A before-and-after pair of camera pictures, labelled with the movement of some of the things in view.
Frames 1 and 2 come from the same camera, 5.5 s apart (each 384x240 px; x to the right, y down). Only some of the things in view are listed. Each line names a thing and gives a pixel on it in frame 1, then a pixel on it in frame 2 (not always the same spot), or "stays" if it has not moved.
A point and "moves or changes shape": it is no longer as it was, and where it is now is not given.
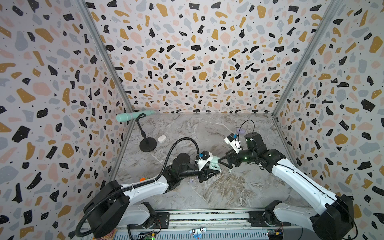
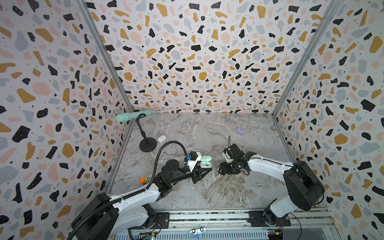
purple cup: (241, 132) stays
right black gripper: (233, 159) to (229, 163)
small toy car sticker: (197, 232) stays
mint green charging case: (214, 164) moves or changes shape
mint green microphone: (129, 116) stays
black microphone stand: (147, 144) stays
